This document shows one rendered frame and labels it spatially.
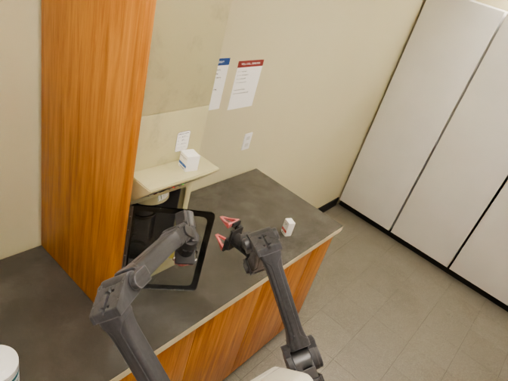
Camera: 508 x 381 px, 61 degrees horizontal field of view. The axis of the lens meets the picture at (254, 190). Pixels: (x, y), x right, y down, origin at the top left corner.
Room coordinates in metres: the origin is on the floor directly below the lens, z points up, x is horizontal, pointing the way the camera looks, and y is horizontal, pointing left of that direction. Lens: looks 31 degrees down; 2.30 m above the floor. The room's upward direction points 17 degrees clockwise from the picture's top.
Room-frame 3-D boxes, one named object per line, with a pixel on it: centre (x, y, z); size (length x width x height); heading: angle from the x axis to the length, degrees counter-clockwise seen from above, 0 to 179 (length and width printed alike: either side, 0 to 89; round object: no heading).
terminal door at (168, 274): (1.24, 0.25, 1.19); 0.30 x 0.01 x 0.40; 109
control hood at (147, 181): (1.29, 0.28, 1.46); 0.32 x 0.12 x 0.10; 148
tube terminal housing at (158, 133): (1.39, 0.43, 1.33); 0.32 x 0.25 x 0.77; 148
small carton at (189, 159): (1.33, 0.25, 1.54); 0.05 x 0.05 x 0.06; 47
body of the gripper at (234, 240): (1.41, 0.00, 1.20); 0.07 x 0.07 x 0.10; 58
